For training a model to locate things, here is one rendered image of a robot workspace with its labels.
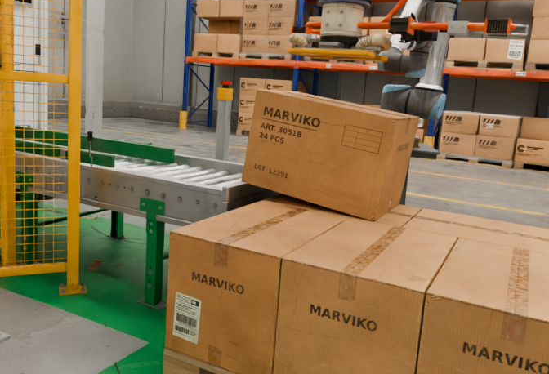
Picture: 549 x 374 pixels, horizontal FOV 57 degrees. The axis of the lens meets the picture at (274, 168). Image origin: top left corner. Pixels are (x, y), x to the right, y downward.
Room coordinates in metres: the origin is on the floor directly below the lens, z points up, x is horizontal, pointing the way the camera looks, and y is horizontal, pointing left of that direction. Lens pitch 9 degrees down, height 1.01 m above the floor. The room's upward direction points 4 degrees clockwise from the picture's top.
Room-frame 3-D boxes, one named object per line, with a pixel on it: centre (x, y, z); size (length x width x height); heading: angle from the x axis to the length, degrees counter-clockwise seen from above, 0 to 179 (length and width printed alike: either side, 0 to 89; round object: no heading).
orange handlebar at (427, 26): (2.17, -0.47, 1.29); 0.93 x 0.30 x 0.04; 63
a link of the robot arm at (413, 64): (2.46, -0.63, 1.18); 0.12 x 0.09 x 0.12; 63
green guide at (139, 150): (3.22, 1.27, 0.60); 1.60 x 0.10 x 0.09; 63
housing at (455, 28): (1.94, -0.65, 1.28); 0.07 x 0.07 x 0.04; 63
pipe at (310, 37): (2.15, -0.24, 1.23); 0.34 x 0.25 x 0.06; 63
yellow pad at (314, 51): (2.07, -0.19, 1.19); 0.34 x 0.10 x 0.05; 63
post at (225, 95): (3.00, 0.32, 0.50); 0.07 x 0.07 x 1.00; 63
